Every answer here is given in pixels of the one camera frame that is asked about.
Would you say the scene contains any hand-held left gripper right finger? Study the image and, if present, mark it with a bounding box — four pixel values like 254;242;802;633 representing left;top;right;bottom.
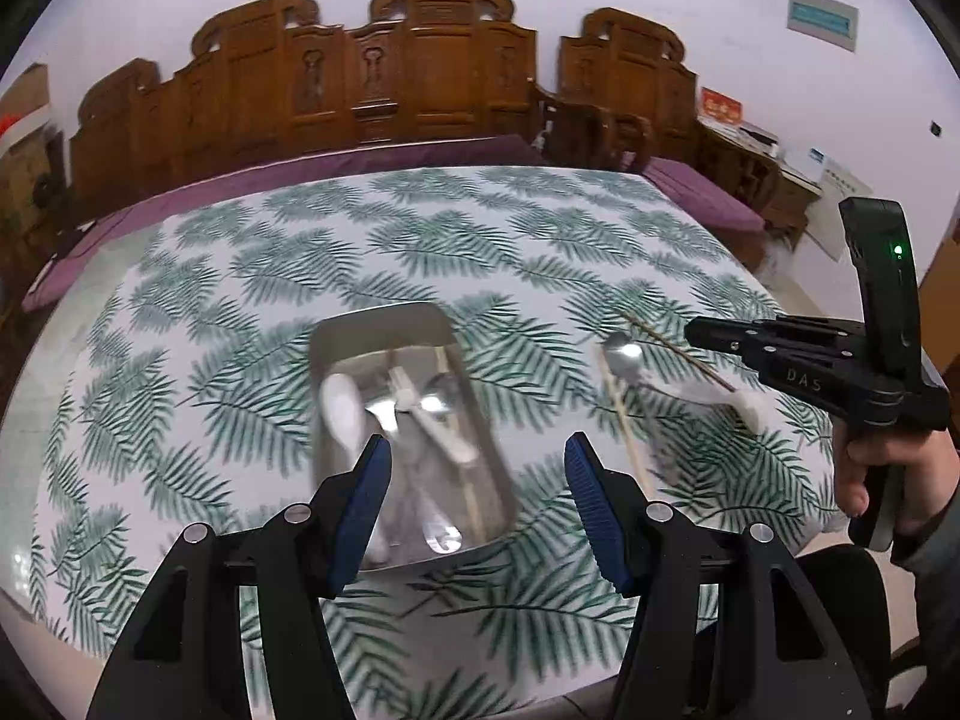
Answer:
565;431;856;720

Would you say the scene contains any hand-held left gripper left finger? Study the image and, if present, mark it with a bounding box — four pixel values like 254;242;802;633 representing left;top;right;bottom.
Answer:
86;435;395;720

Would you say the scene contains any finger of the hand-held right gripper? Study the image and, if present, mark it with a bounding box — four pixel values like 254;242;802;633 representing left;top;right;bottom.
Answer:
741;316;869;359
684;317;875;422

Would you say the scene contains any brown thin chopstick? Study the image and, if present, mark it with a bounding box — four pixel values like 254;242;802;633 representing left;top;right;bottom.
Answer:
619;311;737;392

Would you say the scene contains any metal spoon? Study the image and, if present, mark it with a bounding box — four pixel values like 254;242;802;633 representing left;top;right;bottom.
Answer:
604;334;683;485
418;375;460;425
421;516;463;553

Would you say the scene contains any metal fork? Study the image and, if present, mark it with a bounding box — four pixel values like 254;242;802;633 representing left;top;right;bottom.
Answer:
365;396;407;452

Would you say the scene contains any light wooden chopstick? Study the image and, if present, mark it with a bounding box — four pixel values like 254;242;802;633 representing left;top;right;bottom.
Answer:
435;345;485;545
595;343;652;487

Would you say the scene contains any rectangular metal tray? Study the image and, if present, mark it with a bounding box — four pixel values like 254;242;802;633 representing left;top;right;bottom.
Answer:
309;302;518;575

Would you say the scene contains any person's right forearm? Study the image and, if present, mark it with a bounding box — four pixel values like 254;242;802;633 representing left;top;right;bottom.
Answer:
891;457;960;720

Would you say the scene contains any person's right hand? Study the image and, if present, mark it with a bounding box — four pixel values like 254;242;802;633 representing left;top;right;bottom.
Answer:
832;420;960;541

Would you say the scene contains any clear plastic bag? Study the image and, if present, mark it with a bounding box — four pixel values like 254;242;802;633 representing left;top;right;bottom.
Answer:
757;229;792;271

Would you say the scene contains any wooden side table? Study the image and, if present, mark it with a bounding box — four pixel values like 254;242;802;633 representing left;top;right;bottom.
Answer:
697;120;822;248

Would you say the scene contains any purple armchair cushion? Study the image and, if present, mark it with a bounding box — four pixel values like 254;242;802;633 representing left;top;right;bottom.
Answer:
641;157;766;235

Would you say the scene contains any red gift box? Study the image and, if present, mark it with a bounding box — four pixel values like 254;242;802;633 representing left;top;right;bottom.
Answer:
700;86;745;125

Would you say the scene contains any leaf print tablecloth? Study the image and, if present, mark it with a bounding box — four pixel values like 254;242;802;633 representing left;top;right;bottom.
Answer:
0;165;852;720

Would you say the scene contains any grey electrical panel box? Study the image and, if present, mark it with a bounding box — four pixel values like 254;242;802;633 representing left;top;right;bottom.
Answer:
786;0;860;53

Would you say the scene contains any carved wooden armchair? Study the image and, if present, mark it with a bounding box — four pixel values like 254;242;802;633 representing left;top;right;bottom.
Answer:
555;7;781;220

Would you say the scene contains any purple sofa cushion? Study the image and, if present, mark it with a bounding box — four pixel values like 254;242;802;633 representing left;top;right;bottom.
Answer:
21;135;545;314

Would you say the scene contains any carved wooden sofa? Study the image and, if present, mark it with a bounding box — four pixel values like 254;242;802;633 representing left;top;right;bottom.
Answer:
69;0;557;200

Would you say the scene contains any large cardboard box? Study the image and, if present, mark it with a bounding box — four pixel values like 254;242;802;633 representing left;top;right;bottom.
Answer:
0;139;68;271

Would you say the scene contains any small cardboard box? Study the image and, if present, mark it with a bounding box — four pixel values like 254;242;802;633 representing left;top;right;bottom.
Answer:
0;64;53;143

